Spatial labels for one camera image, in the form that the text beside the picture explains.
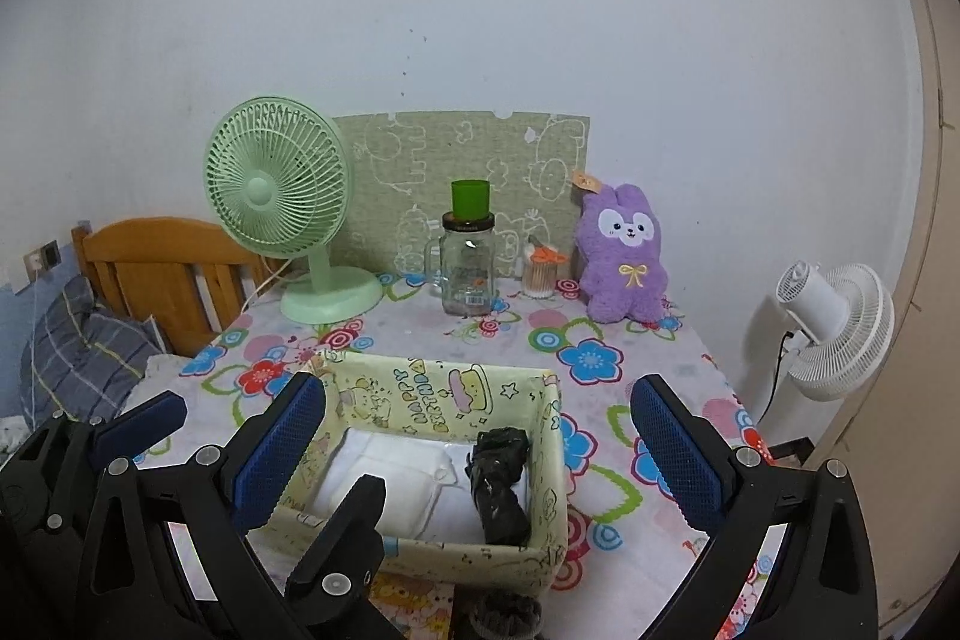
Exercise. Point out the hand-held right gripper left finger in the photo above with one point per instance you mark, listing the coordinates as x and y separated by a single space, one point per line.
277 452

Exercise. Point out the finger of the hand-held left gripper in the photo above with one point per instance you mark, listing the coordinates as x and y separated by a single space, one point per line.
142 419
349 527

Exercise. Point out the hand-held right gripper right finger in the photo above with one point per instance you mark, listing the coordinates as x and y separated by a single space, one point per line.
675 460

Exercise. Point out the yellow cartoon fabric storage box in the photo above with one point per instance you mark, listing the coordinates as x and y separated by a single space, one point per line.
420 385

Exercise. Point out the white floral bedsheet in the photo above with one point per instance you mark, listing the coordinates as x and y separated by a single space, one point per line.
161 368

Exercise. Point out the white crumpled cloth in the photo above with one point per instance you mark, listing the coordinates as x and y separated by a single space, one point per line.
9 434

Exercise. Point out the white folded cloth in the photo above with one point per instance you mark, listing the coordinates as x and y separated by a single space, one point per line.
390 467

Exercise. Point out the grey plaid pillow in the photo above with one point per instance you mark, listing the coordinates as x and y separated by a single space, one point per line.
82 347

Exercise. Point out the yellow cartoon packet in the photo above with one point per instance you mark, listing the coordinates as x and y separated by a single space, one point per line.
409 599

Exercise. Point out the black rolled cloth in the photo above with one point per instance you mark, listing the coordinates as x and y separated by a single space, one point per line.
495 490

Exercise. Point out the wooden bed headboard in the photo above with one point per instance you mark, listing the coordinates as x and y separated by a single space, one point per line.
150 265

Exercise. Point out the purple plush bunny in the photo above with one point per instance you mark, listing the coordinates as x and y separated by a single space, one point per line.
626 257

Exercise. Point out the white standing fan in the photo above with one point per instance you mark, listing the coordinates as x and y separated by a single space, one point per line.
840 325

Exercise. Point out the small toothpick jar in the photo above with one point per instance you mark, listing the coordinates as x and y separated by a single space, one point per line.
541 276

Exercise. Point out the green desk fan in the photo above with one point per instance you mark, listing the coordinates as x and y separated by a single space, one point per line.
259 190

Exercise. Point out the glass jar mug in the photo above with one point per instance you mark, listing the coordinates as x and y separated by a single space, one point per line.
465 272

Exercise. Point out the brown plush toy tag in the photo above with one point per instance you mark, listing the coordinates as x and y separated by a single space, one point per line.
587 183

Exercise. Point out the green plastic cup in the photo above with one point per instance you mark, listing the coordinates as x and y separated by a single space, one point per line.
470 197

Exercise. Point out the beige door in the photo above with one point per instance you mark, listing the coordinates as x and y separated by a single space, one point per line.
930 235

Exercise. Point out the green cartoon printed board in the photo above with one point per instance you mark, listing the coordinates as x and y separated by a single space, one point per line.
465 153

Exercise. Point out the wall power outlet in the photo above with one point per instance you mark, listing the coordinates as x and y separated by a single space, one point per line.
41 256

